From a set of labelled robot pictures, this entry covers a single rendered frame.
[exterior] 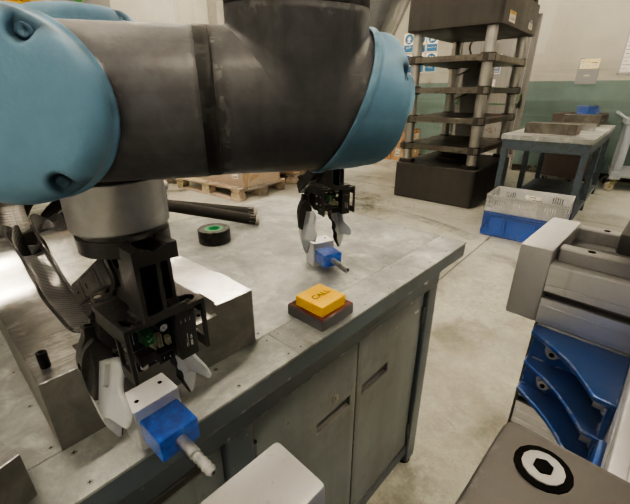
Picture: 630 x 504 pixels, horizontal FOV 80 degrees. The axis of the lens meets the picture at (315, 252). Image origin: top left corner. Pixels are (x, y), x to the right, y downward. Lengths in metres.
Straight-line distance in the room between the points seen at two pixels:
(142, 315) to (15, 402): 0.32
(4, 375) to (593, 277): 0.73
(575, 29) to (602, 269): 6.34
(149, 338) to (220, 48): 0.23
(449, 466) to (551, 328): 1.05
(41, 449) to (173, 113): 0.42
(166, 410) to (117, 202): 0.24
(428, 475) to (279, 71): 1.38
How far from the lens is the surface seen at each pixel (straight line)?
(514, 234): 3.54
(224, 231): 0.95
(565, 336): 0.50
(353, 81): 0.20
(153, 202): 0.31
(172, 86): 0.19
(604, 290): 0.48
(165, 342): 0.36
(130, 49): 0.20
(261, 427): 0.70
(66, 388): 0.48
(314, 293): 0.63
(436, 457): 1.52
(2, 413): 0.61
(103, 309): 0.36
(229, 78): 0.19
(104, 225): 0.31
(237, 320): 0.55
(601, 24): 6.73
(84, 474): 0.49
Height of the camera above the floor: 1.15
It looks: 23 degrees down
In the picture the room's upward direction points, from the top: straight up
